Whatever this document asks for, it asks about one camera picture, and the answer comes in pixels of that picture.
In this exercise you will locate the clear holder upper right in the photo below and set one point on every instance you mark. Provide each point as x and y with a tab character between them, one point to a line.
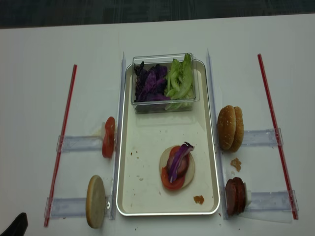
262	138

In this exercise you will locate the purple cabbage leaves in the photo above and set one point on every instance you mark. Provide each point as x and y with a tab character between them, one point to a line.
150	84

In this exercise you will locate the upright meat patty rear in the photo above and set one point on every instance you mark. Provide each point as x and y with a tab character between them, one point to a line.
241	195

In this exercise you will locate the sesame top bun rear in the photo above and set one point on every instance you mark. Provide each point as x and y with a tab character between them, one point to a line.
239	132

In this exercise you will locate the brown crumb on tray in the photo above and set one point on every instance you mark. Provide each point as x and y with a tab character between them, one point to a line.
199	199

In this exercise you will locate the clear holder upper left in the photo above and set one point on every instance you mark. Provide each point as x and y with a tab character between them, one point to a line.
78	143

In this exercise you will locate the left long clear rail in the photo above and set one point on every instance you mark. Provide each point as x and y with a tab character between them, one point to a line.
112	208

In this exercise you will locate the white block behind tomatoes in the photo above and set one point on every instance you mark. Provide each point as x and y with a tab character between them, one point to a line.
101	132

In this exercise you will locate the upright meat patty front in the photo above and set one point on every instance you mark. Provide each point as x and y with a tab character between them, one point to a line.
231	190

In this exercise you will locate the clear holder lower right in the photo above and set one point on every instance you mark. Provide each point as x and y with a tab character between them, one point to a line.
270	201

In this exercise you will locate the brown crumb on table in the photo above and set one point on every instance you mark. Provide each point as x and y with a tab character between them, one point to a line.
236	163

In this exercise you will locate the sesame bun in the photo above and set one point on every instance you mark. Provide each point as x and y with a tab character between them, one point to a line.
226	127
239	132

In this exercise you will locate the purple cabbage strip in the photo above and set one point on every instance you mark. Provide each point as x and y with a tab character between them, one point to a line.
184	149

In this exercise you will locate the right long clear rail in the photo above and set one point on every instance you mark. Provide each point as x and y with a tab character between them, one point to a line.
216	137

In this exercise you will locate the upright tomato slice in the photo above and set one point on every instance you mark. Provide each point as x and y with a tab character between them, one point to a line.
108	145
110	126

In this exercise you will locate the white block behind patties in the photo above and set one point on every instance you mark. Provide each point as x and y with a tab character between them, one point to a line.
248	195

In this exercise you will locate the bottom bun on tray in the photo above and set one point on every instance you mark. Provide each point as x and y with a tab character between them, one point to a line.
190	172

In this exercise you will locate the tomato slice on tray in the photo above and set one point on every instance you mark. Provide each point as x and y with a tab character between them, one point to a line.
179	182

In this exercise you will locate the red strip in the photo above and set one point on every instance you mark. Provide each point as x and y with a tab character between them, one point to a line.
293	204
58	156

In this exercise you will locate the upright meat patty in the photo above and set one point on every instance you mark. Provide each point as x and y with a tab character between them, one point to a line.
231	190
241	195

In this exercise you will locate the left red strip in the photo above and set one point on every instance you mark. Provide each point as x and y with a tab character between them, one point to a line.
58	156

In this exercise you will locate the black object bottom left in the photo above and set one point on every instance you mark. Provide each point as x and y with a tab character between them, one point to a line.
18	227

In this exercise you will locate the upright tomato slice rear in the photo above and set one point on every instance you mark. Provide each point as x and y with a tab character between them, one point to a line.
110	126

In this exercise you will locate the clear holder lower left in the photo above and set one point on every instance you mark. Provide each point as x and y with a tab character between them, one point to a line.
65	208

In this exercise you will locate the right red strip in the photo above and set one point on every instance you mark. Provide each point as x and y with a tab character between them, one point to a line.
293	204

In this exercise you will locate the upright bottom bun left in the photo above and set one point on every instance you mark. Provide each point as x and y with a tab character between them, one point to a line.
95	202

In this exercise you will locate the clear holder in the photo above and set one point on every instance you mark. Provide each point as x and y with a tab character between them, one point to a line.
78	143
65	208
262	138
270	201

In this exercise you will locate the clear plastic vegetable box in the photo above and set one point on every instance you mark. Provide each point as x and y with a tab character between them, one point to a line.
166	60

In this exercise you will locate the upright tomato slice front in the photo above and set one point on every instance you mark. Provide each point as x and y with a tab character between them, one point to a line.
108	145

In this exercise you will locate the long clear rail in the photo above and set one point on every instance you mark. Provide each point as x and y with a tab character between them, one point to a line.
216	137
112	208

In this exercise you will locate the sesame top bun front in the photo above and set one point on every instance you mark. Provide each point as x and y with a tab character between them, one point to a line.
226	127

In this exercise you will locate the green lettuce leaves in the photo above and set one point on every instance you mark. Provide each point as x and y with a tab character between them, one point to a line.
180	84

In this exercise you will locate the beige metal tray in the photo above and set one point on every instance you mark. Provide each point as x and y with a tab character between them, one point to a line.
145	137

